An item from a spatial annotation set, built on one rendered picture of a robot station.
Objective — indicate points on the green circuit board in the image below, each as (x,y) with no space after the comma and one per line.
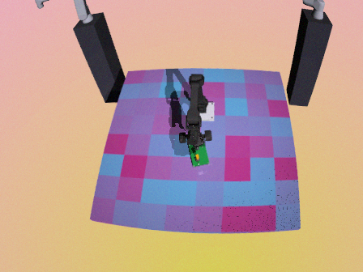
(199,155)

